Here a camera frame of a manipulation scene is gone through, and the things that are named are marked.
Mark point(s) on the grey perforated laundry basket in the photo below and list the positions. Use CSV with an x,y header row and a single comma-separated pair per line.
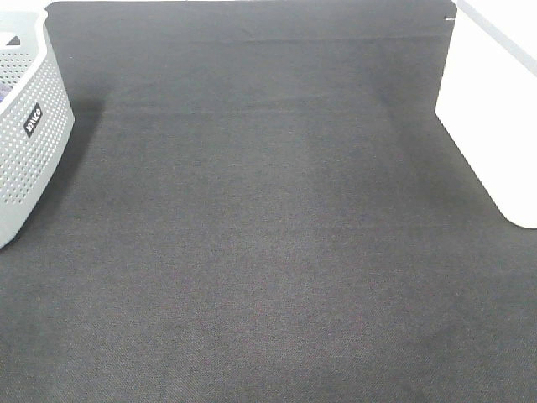
x,y
36,116

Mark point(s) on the purple towel in basket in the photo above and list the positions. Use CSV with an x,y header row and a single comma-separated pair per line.
x,y
4,91

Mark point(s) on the dark grey table mat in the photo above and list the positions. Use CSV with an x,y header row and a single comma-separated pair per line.
x,y
258,204

